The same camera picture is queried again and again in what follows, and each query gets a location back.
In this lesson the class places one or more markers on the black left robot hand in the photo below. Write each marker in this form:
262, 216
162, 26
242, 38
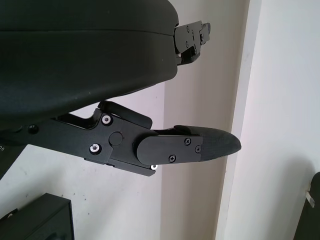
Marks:
75, 62

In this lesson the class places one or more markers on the black box base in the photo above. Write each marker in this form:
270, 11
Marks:
37, 220

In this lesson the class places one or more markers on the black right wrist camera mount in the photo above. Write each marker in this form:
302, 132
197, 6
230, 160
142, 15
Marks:
311, 220

